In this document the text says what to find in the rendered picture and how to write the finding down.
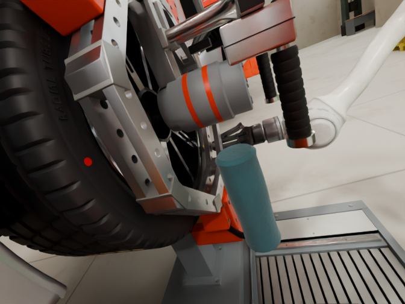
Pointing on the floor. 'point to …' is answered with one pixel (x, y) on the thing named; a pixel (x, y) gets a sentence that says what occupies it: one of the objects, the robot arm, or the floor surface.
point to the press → (349, 13)
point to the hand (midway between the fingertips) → (212, 146)
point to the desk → (358, 22)
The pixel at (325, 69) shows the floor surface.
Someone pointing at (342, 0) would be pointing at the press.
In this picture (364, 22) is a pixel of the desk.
